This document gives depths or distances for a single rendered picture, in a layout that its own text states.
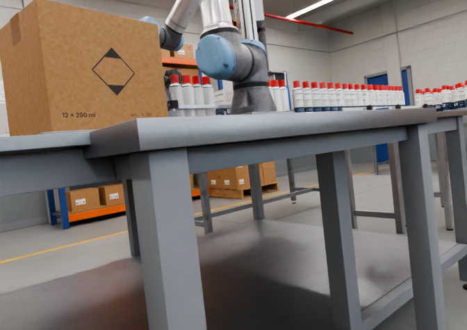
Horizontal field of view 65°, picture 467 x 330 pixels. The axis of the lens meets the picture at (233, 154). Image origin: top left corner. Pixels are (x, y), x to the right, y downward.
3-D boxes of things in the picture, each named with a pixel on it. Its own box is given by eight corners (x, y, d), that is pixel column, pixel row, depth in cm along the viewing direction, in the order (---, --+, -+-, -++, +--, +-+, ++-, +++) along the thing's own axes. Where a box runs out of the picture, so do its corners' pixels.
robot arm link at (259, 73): (275, 83, 120) (272, 42, 120) (254, 79, 109) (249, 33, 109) (244, 89, 127) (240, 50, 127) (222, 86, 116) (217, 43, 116)
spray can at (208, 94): (212, 126, 157) (207, 78, 157) (219, 124, 153) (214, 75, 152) (202, 126, 154) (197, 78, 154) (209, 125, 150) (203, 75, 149)
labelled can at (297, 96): (299, 121, 194) (295, 82, 194) (307, 119, 191) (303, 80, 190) (292, 121, 191) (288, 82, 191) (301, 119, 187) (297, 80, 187)
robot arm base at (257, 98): (260, 117, 129) (257, 89, 129) (286, 111, 116) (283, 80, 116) (222, 119, 122) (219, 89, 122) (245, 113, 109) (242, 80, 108)
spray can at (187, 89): (193, 127, 150) (187, 76, 149) (200, 126, 146) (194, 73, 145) (182, 128, 147) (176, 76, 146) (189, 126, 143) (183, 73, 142)
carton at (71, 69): (119, 137, 111) (109, 48, 111) (169, 127, 96) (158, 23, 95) (10, 143, 89) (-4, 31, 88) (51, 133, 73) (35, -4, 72)
